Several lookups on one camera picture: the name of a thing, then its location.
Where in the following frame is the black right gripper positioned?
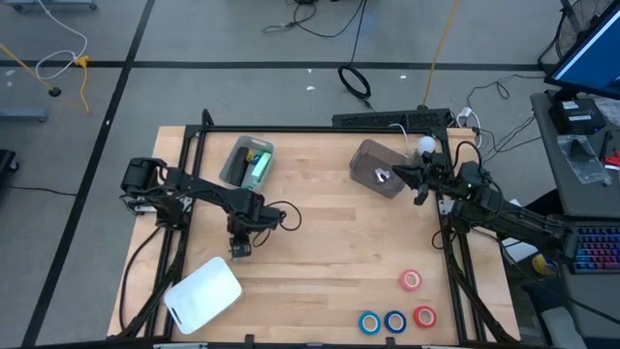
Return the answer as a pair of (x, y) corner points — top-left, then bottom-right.
(391, 152), (459, 206)

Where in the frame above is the black stapler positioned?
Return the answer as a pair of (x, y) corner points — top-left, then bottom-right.
(230, 145), (250, 188)

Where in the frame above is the mint green stapler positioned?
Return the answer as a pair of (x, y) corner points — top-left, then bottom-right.
(249, 151), (274, 188)

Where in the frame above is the red tape roll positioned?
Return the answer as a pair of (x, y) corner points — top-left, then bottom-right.
(413, 304), (438, 330)

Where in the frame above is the dark blue tape roll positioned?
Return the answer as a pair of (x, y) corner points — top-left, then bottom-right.
(384, 309), (408, 334)

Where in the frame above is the pink tape roll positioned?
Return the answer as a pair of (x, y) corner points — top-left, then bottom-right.
(398, 269), (423, 293)

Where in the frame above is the light blue tape roll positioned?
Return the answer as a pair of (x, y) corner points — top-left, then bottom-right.
(357, 310), (383, 336)

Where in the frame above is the white bulb table lamp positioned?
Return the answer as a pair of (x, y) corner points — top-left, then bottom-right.
(404, 136), (438, 171)

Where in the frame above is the translucent brown plastic bin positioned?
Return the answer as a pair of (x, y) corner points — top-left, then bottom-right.
(349, 139), (414, 200)

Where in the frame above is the grey plastic bin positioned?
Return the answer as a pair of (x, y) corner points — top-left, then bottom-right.
(218, 134), (276, 199)

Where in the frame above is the white power adapter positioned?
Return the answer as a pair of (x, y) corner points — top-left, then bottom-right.
(454, 106), (484, 149)

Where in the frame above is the white paper sheet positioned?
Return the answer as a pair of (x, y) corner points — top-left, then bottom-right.
(501, 237), (539, 263)

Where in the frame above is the grey side desk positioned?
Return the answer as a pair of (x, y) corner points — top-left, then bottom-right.
(530, 89), (620, 219)

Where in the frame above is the yellow and blue roll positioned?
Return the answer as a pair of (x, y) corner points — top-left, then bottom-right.
(531, 251), (558, 277)

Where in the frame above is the clear plastic bag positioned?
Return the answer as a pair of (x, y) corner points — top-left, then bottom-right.
(556, 134), (612, 186)

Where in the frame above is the black mini computer box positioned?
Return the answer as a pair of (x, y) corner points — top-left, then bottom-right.
(548, 98), (607, 136)

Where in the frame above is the backlit keyboard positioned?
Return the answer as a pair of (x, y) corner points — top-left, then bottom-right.
(571, 225), (620, 275)

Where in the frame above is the computer monitor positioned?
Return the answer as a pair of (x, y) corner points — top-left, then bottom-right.
(544, 0), (620, 102)

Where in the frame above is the black floor fan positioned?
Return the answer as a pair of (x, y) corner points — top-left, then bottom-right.
(556, 0), (616, 59)

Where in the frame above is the black wheeled object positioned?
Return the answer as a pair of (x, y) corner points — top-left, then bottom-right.
(0, 148), (20, 188)

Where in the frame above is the grey cart base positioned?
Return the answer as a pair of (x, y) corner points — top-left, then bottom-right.
(4, 0), (98, 14)
(0, 109), (49, 123)

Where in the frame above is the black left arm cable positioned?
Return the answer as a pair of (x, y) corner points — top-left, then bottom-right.
(251, 200), (303, 248)

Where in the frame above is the yellow hanging power cable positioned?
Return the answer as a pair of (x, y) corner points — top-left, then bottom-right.
(421, 0), (461, 111)

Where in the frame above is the black hanging cable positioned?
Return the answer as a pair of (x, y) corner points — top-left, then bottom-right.
(337, 0), (374, 111)

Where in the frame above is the black floor cable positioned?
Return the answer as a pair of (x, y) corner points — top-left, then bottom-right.
(261, 0), (367, 39)

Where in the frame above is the yellow floor cable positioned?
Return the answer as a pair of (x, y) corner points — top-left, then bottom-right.
(0, 42), (92, 113)

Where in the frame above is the white floor cable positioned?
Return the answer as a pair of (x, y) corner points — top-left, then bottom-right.
(34, 0), (89, 81)

